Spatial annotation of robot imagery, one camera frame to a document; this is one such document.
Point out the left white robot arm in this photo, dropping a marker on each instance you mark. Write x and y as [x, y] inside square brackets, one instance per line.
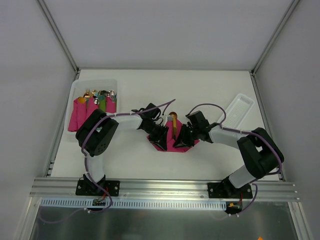
[95, 135]

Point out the aluminium frame post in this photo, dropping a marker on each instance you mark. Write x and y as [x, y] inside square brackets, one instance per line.
[57, 33]
[275, 35]

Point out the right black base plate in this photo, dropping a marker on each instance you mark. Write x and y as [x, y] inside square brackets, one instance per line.
[219, 190]

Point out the orange round spoon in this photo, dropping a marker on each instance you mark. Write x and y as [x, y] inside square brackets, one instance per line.
[81, 100]

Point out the large white plastic basket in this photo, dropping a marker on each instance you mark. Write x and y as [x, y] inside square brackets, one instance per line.
[78, 88]

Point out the green rolled napkin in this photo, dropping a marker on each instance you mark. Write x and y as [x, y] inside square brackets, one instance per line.
[102, 102]

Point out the pink paper napkin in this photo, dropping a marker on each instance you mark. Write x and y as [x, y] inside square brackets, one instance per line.
[170, 141]

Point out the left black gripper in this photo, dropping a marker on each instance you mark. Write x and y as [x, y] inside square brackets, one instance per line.
[155, 130]

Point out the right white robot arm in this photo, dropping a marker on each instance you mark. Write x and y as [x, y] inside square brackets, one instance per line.
[259, 152]

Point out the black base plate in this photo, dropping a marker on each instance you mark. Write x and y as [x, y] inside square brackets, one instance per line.
[87, 188]
[219, 190]

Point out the left aluminium frame post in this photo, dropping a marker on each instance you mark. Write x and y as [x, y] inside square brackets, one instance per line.
[57, 33]

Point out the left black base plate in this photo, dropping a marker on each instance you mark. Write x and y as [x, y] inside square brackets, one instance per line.
[87, 188]

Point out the gold knife green handle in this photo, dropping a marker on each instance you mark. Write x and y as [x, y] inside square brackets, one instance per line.
[174, 129]

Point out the aluminium mounting rail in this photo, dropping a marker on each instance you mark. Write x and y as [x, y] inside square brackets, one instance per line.
[152, 189]

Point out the small white perforated tray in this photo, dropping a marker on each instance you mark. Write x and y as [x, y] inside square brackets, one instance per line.
[237, 111]

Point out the pink rolled napkin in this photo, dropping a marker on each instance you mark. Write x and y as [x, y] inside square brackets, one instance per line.
[84, 110]
[111, 105]
[73, 125]

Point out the copper spoon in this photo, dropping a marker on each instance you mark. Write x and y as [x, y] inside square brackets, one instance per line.
[174, 114]

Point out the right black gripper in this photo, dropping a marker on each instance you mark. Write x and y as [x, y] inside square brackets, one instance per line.
[189, 132]

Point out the right aluminium frame post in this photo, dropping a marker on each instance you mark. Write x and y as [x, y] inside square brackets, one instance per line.
[275, 35]

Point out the white slotted cable duct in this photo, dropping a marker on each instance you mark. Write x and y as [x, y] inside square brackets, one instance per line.
[135, 204]

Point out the pink rolled napkin far left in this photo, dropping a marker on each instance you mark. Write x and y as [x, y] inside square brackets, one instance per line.
[73, 125]

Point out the pink rolled napkin right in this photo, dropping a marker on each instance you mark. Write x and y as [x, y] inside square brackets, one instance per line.
[111, 105]

